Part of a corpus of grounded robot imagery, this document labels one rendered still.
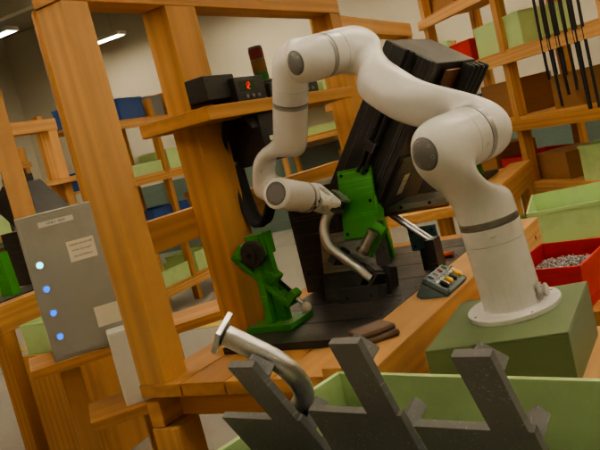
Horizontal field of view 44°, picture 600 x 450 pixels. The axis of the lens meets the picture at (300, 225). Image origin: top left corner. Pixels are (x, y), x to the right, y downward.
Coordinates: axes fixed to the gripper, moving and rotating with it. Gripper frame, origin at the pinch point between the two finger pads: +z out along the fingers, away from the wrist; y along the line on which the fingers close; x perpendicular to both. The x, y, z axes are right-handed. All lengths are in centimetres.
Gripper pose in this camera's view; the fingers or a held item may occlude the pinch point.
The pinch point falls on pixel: (335, 201)
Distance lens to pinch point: 221.7
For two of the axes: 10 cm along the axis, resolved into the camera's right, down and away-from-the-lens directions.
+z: 5.3, 0.4, 8.4
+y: -6.6, -6.0, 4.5
